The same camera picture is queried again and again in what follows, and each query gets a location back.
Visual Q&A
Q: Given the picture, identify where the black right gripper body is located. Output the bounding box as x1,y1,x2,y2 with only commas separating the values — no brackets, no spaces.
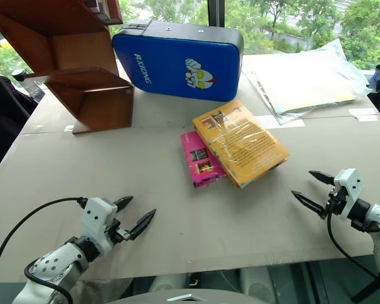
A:
322,186,348,220

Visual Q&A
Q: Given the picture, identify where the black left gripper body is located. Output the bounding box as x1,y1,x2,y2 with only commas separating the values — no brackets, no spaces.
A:
106,218,134,245

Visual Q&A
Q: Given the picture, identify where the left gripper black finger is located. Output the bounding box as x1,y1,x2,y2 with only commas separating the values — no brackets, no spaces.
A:
113,196,134,210
128,208,157,241

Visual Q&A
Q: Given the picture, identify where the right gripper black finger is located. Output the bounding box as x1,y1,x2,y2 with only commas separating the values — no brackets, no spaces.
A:
308,170,336,186
291,189,326,220

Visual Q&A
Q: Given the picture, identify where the yellow hardcover book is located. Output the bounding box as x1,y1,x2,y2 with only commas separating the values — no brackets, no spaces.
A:
191,99,291,190

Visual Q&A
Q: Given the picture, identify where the pink paperback book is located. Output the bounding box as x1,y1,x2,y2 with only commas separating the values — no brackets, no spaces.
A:
180,130,229,189

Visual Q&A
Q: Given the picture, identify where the brown wooden shelf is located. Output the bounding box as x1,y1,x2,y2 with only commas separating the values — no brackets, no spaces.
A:
0,0,136,136

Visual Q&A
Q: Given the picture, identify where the grey rounded shape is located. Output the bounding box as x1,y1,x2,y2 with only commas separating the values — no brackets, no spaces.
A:
148,273,191,293

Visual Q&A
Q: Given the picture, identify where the wide white tape patch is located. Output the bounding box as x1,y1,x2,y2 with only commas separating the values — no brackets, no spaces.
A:
256,114,306,129

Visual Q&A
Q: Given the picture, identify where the small white tape strip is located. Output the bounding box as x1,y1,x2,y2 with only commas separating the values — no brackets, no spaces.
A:
348,108,380,123

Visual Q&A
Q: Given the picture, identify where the clear plastic bag with papers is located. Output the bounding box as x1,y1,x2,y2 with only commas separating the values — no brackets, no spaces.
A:
240,39,373,126

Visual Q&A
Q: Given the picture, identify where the blue padded RXIONG case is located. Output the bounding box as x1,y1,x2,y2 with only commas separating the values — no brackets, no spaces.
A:
111,19,244,103

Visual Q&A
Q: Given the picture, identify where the dark chair with black cloth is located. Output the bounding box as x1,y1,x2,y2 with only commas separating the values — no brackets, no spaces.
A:
0,64,39,183

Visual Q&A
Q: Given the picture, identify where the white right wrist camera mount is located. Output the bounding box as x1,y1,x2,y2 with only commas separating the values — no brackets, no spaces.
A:
333,168,365,221

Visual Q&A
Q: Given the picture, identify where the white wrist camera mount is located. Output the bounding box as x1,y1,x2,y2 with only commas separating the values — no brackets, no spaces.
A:
333,168,365,221
81,197,118,255

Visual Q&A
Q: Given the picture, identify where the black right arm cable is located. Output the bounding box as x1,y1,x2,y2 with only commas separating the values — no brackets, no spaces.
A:
326,202,379,281

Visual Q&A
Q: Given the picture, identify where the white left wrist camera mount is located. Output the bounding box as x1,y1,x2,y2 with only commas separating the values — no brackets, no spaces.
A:
81,197,118,255

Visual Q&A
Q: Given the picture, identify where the black window frame post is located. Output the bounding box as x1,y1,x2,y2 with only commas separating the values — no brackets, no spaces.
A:
208,0,227,28

